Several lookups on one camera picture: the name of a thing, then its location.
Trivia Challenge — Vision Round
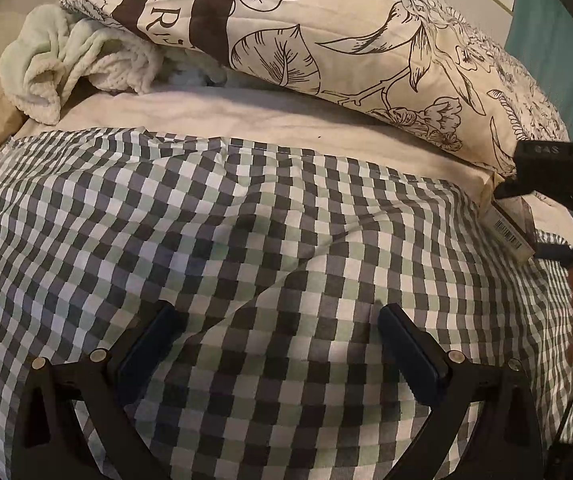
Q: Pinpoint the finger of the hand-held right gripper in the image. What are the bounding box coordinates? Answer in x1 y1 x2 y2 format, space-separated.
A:
494 174 540 202
534 241 573 267

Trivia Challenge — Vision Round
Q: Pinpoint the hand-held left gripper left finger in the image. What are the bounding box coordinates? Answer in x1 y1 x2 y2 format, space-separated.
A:
11 300 187 480

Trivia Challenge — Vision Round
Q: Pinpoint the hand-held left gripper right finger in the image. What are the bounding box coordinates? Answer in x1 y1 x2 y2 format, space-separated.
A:
377 302 542 480

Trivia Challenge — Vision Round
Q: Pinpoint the small cream and red box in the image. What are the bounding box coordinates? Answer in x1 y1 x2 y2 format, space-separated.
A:
487 194 537 263

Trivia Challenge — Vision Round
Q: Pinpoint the teal curtain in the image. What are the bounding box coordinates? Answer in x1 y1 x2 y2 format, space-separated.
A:
509 0 573 146

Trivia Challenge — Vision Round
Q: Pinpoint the grey checked cloth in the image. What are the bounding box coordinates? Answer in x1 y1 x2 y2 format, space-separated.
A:
0 127 573 480

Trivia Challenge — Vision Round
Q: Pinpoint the floral cream pillow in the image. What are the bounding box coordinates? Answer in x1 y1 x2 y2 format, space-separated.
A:
61 0 570 178

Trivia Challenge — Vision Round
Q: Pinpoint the cream bed sheet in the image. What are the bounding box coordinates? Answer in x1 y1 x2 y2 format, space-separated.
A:
16 82 497 206

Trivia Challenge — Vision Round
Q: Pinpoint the pale green towel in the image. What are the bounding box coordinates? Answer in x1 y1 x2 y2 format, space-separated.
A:
0 4 164 125

